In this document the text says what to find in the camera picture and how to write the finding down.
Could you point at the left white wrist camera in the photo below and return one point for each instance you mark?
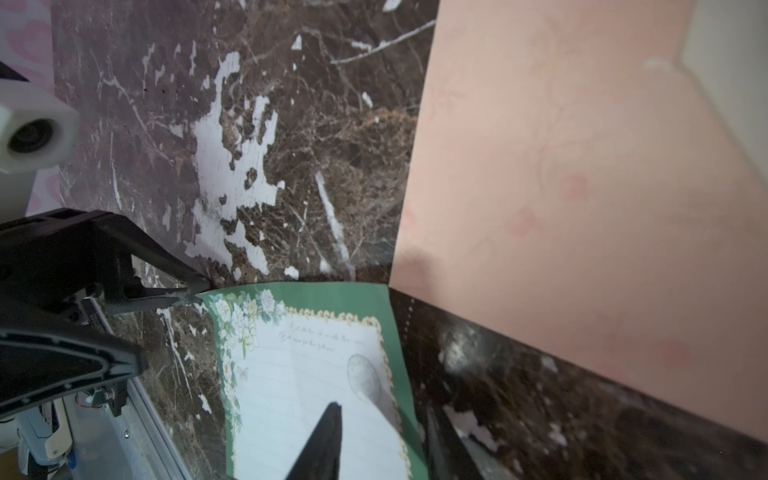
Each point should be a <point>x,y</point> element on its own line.
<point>38,131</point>

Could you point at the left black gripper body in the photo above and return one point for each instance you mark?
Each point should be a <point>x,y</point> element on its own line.
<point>48,258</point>

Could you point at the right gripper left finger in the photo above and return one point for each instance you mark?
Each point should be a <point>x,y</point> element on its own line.
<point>321,456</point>

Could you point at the green floral letter paper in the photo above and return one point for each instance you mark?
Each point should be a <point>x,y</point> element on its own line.
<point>287,350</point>

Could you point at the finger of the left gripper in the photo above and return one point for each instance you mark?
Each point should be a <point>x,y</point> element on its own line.
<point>44,357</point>
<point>156,288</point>

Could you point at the pink envelope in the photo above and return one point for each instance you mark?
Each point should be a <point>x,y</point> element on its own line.
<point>590,178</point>

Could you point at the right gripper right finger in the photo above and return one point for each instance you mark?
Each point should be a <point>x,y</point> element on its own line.
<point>447,457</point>

